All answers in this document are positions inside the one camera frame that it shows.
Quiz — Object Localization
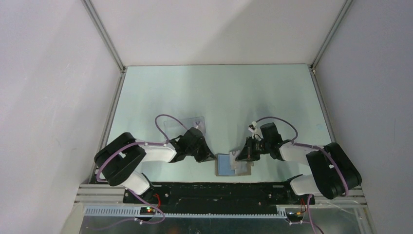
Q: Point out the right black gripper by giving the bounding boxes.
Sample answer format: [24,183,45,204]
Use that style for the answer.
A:
[236,136,270,161]

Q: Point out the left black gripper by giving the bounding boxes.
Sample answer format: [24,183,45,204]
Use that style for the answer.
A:
[186,136,216,163]

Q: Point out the credit card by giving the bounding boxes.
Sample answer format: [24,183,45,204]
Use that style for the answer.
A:
[229,151,247,174]

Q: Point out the grey felt card holder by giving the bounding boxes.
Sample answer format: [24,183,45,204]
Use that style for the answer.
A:
[215,150,252,176]

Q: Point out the clear plastic card box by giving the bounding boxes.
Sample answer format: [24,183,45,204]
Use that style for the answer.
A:
[164,117,207,138]

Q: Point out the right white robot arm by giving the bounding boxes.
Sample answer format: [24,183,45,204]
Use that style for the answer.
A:
[235,122,362,204]

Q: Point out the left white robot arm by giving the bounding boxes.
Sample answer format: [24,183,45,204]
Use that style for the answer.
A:
[94,127,216,203]

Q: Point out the beige chair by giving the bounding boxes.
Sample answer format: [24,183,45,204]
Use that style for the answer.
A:
[60,203,84,234]

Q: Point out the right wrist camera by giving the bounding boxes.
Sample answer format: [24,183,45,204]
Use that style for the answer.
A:
[248,121,262,138]

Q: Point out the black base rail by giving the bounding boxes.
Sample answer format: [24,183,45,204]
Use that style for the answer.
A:
[142,182,308,215]

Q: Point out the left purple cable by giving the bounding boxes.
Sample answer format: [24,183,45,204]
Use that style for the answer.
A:
[96,115,189,225]

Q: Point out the purple cable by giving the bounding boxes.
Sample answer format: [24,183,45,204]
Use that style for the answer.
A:
[255,117,350,234]
[96,115,189,225]

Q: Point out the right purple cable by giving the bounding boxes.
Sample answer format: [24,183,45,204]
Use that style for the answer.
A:
[255,117,350,234]

